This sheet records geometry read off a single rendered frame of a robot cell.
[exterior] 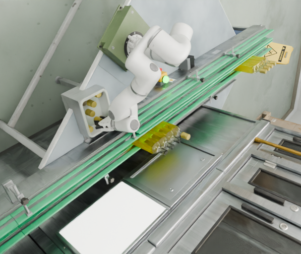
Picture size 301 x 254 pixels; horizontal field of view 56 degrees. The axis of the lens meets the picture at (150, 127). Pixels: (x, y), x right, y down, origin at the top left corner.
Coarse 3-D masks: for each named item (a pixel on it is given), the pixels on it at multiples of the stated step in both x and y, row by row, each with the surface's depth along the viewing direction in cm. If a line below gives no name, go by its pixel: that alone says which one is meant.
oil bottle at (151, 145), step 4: (144, 136) 160; (136, 140) 159; (140, 140) 158; (144, 140) 157; (148, 140) 156; (152, 140) 156; (136, 144) 161; (140, 144) 158; (144, 144) 155; (148, 144) 154; (152, 144) 153; (156, 144) 153; (144, 148) 158; (148, 148) 155; (152, 148) 152; (156, 148) 152; (152, 152) 154; (156, 152) 153
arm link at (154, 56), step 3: (150, 51) 140; (150, 54) 140; (153, 54) 139; (156, 54) 138; (153, 57) 140; (156, 57) 139; (159, 57) 137; (156, 60) 142; (159, 60) 139; (162, 60) 136; (165, 63) 138; (168, 63) 134; (171, 66) 136; (174, 66) 135; (177, 66) 136
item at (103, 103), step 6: (102, 90) 145; (90, 96) 140; (102, 96) 150; (96, 102) 153; (102, 102) 153; (108, 102) 150; (84, 108) 149; (90, 108) 152; (96, 108) 155; (102, 108) 156; (84, 114) 141; (96, 114) 156; (102, 114) 159; (84, 120) 142; (90, 120) 154; (96, 132) 151
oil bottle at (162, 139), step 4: (148, 132) 163; (152, 132) 163; (148, 136) 160; (152, 136) 159; (156, 136) 159; (160, 136) 158; (164, 136) 158; (156, 140) 156; (160, 140) 155; (164, 140) 156; (160, 144) 156
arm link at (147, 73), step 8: (152, 32) 103; (144, 40) 104; (136, 48) 104; (144, 48) 106; (128, 56) 107; (136, 56) 105; (144, 56) 106; (128, 64) 106; (136, 64) 105; (144, 64) 105; (152, 64) 106; (136, 72) 106; (144, 72) 105; (152, 72) 105; (160, 72) 108; (136, 80) 110; (144, 80) 107; (152, 80) 106; (136, 88) 112; (144, 88) 110
